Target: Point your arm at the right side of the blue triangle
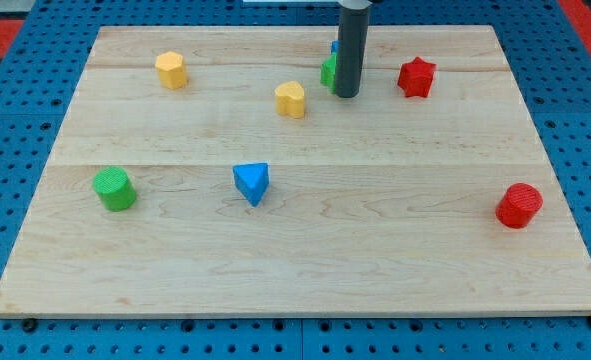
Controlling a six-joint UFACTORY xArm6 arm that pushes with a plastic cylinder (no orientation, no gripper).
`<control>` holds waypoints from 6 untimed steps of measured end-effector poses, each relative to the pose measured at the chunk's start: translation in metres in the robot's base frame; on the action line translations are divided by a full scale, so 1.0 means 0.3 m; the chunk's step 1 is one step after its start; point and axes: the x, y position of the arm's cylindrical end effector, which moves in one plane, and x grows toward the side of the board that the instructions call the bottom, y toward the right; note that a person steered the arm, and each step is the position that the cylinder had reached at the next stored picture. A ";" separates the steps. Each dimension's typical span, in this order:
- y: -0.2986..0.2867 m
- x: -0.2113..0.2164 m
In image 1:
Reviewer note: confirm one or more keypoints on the grey cylindrical robot arm stick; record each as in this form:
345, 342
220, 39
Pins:
353, 25

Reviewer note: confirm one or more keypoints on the blue triangle block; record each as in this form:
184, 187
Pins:
252, 181

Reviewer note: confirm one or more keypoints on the yellow heart block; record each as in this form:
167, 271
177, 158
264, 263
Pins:
290, 99

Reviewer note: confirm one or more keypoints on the light wooden board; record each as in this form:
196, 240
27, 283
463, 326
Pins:
378, 206

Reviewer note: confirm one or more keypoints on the green block behind stick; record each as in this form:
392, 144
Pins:
328, 72

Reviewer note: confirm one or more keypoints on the red star block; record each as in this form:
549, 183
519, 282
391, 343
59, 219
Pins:
416, 77

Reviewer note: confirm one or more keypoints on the yellow hexagon block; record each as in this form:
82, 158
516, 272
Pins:
171, 70

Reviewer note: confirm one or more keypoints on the green cylinder block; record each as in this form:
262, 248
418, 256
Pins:
114, 188

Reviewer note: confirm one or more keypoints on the red cylinder block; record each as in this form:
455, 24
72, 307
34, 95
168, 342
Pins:
519, 204

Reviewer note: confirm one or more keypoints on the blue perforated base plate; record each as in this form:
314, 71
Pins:
541, 40

